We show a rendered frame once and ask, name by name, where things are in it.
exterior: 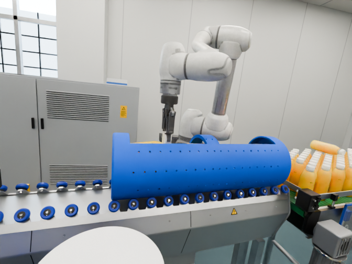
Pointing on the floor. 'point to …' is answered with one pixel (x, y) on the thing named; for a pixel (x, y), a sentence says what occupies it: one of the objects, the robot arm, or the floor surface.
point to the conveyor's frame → (304, 227)
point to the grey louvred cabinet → (61, 130)
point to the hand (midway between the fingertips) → (166, 140)
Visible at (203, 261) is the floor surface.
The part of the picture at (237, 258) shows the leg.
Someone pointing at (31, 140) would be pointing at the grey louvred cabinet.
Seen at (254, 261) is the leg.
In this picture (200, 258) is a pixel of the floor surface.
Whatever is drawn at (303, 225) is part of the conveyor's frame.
